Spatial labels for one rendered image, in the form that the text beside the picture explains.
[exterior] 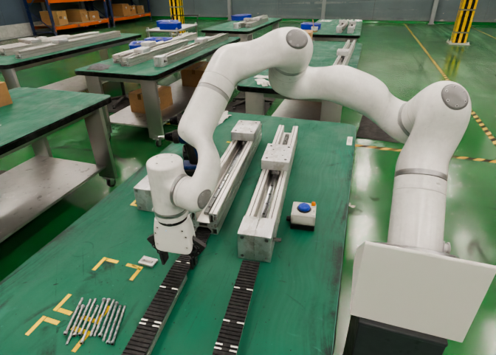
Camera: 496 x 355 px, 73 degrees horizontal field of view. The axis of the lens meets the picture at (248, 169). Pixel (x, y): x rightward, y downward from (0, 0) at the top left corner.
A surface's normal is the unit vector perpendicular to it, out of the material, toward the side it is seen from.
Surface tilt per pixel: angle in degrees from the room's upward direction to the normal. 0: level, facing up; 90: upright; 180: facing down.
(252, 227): 0
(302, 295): 0
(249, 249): 90
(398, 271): 90
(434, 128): 84
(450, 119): 83
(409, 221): 50
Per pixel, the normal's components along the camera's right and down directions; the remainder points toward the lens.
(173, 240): -0.22, 0.48
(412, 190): -0.61, -0.32
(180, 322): -0.01, -0.87
